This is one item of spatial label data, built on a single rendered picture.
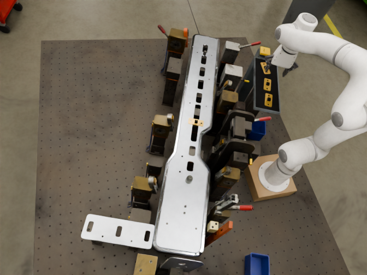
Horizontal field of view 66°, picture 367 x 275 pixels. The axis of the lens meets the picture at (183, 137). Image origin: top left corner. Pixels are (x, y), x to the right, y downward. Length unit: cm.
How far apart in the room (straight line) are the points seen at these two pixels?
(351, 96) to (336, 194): 197
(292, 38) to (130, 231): 103
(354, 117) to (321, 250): 99
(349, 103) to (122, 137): 123
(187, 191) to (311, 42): 81
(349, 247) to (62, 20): 360
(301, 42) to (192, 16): 270
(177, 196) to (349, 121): 75
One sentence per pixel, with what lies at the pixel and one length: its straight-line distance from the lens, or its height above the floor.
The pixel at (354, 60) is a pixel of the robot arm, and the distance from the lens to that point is 113.
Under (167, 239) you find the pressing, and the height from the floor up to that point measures 100.
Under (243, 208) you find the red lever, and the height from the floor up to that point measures 113.
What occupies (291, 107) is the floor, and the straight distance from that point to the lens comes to 327.
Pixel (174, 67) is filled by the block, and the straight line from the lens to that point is 170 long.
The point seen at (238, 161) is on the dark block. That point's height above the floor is 112.
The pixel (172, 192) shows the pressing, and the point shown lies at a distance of 133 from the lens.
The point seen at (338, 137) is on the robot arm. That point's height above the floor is 141.
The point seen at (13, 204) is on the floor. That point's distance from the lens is 250.
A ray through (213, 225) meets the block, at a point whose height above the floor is 106.
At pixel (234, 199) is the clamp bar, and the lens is 116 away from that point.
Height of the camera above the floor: 225
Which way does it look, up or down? 59 degrees down
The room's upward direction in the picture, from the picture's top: 18 degrees clockwise
